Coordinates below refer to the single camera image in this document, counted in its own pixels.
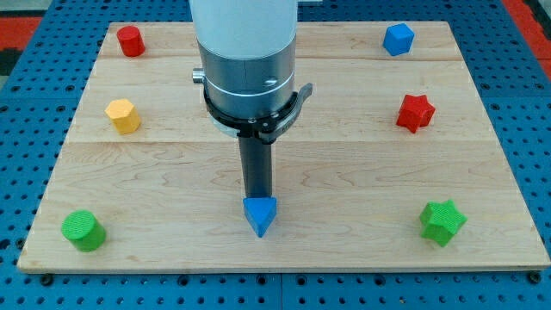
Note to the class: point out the light wooden board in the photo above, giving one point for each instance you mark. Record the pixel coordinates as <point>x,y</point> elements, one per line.
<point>350,184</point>

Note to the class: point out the red cylinder block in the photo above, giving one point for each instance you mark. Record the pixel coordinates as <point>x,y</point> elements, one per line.
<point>131,41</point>

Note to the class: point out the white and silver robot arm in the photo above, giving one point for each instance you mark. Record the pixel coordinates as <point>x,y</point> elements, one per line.
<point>247,50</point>

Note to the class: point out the green cylinder block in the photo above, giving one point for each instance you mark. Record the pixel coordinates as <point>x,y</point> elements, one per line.
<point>83,230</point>

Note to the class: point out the yellow hexagonal prism block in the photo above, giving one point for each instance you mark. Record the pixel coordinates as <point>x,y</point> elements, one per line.
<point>123,115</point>

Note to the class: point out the blue triangular prism block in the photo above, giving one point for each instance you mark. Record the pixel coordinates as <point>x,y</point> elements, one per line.
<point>260,212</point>

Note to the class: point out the red star block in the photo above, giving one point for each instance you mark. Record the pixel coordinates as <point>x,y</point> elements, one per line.
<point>415,112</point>

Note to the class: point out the blue cube block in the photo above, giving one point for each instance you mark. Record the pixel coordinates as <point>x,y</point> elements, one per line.
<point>398,39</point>

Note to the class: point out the green star block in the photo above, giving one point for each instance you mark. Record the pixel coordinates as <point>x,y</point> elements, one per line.
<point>441,221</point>

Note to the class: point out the dark grey pointer rod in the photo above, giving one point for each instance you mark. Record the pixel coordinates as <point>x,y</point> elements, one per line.
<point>256,160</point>

